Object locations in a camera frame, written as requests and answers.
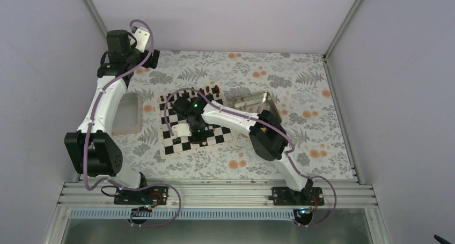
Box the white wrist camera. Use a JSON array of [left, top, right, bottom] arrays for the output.
[[171, 123, 192, 138], [133, 26, 151, 53]]

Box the aluminium rail frame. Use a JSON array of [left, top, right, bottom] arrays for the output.
[[57, 180, 378, 209]]

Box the black white chessboard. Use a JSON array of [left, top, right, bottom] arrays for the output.
[[155, 91, 237, 159]]

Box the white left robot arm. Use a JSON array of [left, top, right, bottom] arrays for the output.
[[64, 27, 156, 204]]

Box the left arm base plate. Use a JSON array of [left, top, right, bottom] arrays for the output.
[[113, 186, 168, 206]]

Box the floral patterned table mat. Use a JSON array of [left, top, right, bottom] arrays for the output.
[[114, 51, 354, 180]]

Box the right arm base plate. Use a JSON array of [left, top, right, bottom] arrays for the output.
[[268, 187, 325, 206]]

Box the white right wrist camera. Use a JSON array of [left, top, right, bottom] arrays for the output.
[[171, 123, 192, 138]]

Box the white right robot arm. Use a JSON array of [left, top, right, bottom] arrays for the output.
[[168, 97, 313, 205]]

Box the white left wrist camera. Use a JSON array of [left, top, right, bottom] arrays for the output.
[[133, 26, 151, 53]]

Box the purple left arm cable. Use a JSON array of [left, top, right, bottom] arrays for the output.
[[83, 19, 182, 227]]

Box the gold metal tin tray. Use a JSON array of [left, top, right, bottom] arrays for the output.
[[232, 91, 282, 123]]

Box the pink tin lid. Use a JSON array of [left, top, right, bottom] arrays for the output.
[[112, 93, 143, 136]]

